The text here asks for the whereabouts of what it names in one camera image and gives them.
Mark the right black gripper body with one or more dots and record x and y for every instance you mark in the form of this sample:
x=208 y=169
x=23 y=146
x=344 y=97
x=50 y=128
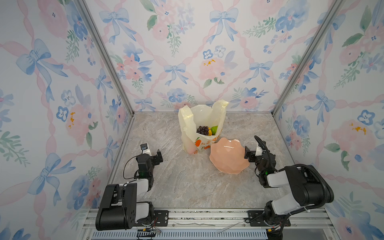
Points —
x=258 y=162

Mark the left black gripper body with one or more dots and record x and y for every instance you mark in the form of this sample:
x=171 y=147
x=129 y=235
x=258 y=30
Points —
x=152 y=165

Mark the green lime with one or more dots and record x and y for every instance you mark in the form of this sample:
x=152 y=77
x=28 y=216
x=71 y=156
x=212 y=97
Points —
x=214 y=130

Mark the dark purple grape bunch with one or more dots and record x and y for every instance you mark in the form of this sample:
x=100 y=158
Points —
x=203 y=130

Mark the cream plastic bag orange print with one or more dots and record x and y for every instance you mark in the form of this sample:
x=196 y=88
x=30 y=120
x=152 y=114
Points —
x=201 y=115

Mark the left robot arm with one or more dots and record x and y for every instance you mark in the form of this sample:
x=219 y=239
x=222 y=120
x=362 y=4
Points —
x=119 y=208

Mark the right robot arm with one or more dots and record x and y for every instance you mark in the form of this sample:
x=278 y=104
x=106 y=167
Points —
x=308 y=189

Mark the pink flower-shaped plate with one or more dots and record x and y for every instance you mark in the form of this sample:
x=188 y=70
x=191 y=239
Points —
x=228 y=156

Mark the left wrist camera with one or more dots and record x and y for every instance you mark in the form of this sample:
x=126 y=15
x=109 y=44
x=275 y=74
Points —
x=145 y=149

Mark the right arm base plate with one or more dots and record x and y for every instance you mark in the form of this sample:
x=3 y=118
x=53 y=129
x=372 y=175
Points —
x=258 y=218

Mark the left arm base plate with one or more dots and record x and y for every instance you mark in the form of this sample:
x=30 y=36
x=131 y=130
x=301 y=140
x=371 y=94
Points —
x=159 y=218

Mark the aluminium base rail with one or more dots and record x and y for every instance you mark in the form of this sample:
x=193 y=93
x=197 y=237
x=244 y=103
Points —
x=217 y=224

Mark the left aluminium corner post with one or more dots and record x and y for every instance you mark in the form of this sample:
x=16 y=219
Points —
x=90 y=24

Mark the aluminium corner post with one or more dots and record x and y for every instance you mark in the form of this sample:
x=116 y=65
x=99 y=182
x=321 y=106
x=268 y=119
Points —
x=90 y=24
x=320 y=33

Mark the right aluminium corner post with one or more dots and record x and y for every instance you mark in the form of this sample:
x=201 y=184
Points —
x=320 y=33

